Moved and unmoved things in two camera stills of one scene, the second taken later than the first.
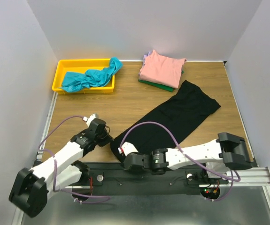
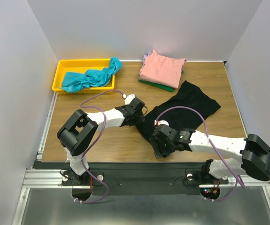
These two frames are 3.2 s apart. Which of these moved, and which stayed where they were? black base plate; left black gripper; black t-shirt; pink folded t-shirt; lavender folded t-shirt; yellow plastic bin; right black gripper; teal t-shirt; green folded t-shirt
Moved: left black gripper; black t-shirt; right black gripper
Stayed: pink folded t-shirt; green folded t-shirt; lavender folded t-shirt; black base plate; yellow plastic bin; teal t-shirt
